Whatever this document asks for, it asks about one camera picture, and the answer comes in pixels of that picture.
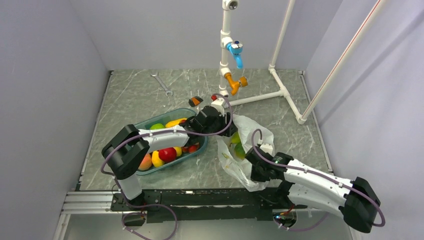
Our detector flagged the blue tap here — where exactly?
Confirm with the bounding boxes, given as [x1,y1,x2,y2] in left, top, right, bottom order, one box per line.
[225,40,244,69]

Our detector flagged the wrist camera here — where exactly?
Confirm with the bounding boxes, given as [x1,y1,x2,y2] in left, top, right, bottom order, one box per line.
[258,143,275,156]
[210,94,229,115]

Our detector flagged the yellow fake mango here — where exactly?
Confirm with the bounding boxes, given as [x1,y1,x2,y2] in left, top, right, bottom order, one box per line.
[151,151,165,168]
[174,146,183,158]
[165,117,187,128]

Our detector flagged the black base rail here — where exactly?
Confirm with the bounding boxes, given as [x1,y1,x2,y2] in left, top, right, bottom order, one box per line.
[110,187,294,223]

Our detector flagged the light green fake fruit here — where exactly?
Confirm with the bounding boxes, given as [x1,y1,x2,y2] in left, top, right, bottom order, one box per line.
[230,132,241,145]

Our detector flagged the teal plastic tub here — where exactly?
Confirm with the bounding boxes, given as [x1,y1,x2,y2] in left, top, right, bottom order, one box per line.
[134,108,208,176]

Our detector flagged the red fake apple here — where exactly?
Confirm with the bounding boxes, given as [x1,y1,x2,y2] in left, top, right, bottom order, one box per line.
[158,147,177,163]

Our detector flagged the dark green fake lime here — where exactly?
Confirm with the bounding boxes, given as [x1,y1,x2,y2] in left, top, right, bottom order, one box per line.
[234,143,246,159]

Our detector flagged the yellow fake mango lower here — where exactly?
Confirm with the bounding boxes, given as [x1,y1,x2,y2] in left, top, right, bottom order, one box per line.
[151,151,165,168]

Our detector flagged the white pvc pipe frame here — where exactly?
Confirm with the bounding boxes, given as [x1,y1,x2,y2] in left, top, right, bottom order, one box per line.
[217,0,388,126]

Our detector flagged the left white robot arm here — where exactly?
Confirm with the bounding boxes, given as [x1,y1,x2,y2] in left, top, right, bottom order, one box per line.
[101,105,238,210]

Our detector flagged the yellow fake mango upper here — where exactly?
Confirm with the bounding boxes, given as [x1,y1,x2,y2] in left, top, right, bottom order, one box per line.
[165,117,187,128]

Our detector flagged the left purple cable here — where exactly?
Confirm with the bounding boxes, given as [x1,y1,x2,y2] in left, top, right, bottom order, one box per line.
[100,93,234,240]

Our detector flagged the yellow fake mango middle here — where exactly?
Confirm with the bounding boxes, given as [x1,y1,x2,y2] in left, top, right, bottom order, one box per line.
[174,146,183,158]

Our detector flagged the white plastic bag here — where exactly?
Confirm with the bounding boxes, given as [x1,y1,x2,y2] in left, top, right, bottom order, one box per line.
[216,114,275,192]

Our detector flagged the red fake cherry bunch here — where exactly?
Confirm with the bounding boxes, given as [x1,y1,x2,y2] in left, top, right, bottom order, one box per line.
[181,142,200,154]

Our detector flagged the silver wrench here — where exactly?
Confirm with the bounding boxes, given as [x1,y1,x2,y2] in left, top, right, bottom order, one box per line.
[150,72,174,97]

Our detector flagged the fake peach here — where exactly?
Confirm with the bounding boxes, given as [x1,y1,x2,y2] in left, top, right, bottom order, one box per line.
[138,153,153,171]

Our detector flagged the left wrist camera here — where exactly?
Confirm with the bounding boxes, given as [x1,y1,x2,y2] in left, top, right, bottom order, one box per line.
[210,94,229,115]

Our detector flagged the small orange black brush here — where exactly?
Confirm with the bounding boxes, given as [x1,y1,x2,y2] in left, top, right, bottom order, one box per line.
[188,96,204,108]

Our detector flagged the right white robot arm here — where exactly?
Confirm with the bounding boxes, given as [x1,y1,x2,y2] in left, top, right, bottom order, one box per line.
[245,146,381,234]

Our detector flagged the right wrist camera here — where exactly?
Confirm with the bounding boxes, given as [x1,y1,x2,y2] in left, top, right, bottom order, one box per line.
[258,143,275,156]

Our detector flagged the orange tap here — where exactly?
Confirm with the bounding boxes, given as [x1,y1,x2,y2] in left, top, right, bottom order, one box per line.
[224,72,248,96]

